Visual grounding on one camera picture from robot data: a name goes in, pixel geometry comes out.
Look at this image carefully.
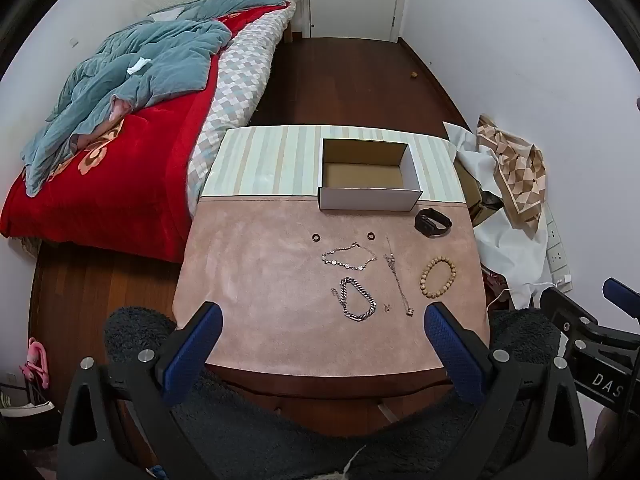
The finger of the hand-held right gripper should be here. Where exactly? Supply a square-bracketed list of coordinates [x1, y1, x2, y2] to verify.
[602, 277, 640, 318]
[537, 285, 640, 350]

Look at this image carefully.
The white door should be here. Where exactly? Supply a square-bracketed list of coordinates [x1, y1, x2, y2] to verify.
[307, 0, 412, 43]

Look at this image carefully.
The bed with red blanket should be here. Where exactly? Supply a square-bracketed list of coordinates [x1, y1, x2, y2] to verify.
[0, 7, 296, 263]

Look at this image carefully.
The blue quilt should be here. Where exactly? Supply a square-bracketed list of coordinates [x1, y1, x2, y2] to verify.
[22, 0, 293, 198]

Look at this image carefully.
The white cardboard box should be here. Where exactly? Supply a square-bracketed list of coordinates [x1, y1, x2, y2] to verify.
[317, 137, 424, 211]

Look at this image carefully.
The chunky silver chain bracelet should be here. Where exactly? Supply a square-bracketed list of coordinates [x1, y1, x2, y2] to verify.
[331, 276, 377, 321]

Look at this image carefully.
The person's right forearm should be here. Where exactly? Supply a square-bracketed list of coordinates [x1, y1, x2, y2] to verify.
[592, 405, 632, 466]

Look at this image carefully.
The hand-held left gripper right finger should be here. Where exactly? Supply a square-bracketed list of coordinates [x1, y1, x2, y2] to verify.
[424, 301, 588, 480]

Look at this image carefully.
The brown patterned scarf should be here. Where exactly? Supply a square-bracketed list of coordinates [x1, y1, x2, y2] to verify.
[475, 114, 547, 223]

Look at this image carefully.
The thin silver necklace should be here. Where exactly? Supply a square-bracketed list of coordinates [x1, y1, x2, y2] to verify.
[383, 236, 416, 317]

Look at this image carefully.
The thin silver bracelet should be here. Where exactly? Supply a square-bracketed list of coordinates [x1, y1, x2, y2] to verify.
[321, 241, 377, 273]

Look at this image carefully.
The pink plastic object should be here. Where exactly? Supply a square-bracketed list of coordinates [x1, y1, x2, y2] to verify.
[20, 337, 51, 388]

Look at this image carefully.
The white cable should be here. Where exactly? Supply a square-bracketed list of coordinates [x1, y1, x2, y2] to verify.
[486, 280, 556, 307]

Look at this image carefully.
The striped pale cloth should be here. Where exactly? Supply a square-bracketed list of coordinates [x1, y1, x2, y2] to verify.
[200, 125, 468, 208]

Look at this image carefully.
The black smart watch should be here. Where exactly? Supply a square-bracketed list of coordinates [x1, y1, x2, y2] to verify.
[414, 207, 453, 237]

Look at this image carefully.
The pile of cloth and bags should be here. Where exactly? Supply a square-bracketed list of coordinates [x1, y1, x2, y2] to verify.
[442, 121, 551, 311]

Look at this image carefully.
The white power strip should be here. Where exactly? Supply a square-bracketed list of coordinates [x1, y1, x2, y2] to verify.
[545, 205, 573, 291]

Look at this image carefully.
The pink suede mat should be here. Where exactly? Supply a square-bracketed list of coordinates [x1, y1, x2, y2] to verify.
[172, 195, 491, 378]

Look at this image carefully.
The checkered bed sheet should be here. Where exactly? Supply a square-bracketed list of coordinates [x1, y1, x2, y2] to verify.
[186, 0, 297, 218]

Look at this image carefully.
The wooden table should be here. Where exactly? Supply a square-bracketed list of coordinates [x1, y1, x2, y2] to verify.
[205, 362, 456, 438]

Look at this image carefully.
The wooden bead bracelet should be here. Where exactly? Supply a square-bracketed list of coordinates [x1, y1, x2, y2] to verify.
[419, 256, 457, 300]

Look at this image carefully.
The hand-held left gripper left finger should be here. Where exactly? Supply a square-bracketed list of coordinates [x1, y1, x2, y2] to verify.
[56, 301, 224, 480]

